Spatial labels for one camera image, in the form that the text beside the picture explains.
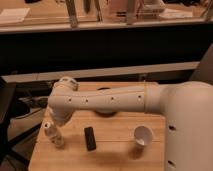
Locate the clear plastic bottle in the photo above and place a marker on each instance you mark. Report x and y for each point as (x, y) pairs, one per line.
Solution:
(54, 135)

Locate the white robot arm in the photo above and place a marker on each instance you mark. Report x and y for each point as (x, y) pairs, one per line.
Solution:
(187, 107)

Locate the green bowl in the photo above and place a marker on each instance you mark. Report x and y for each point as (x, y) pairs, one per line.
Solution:
(105, 113)

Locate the black rectangular block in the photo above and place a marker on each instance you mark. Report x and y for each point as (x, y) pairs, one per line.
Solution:
(90, 138)

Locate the white paper cup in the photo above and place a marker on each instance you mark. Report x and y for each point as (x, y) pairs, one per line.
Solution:
(143, 136)

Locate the black chair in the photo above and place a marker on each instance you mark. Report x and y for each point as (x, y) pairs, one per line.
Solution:
(8, 104)

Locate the white paper sheet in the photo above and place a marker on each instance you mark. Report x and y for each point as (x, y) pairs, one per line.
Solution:
(13, 15)

